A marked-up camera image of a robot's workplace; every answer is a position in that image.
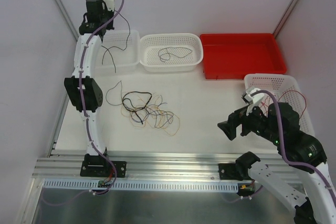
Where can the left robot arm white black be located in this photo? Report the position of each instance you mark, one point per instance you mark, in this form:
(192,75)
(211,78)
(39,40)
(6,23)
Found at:
(82,89)

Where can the white basket on right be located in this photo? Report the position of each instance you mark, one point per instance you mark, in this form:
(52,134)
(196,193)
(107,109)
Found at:
(285,88)

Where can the white slotted cable duct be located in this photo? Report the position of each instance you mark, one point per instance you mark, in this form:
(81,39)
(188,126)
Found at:
(221,187)

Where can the aluminium corner post right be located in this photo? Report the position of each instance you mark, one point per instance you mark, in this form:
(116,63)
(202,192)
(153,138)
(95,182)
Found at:
(285,16)

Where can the white round-hole basket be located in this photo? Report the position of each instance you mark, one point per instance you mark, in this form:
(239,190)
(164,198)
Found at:
(174,52)

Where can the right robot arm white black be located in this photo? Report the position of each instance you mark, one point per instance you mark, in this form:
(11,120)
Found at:
(298,149)

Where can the aluminium corner post left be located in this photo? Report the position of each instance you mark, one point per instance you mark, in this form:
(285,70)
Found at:
(60,6)

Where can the translucent white square-hole basket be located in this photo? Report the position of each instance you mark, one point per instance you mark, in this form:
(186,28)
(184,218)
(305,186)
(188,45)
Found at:
(119,53)

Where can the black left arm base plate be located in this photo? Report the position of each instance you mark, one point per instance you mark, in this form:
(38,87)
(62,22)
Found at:
(96,166)

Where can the red plastic tray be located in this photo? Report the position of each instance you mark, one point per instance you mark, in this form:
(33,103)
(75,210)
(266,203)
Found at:
(233,56)

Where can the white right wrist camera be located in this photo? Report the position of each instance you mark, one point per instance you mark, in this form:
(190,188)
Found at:
(252,99)

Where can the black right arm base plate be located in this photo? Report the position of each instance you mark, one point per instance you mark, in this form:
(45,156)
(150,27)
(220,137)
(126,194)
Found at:
(228,171)

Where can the aluminium mounting rail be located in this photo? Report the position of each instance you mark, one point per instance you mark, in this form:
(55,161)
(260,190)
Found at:
(140,165)

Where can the aluminium corner post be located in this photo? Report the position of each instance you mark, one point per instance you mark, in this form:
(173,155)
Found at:
(60,6)
(285,16)

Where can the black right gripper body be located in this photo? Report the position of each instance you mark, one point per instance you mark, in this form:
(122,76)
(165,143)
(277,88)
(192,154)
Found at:
(237,123)

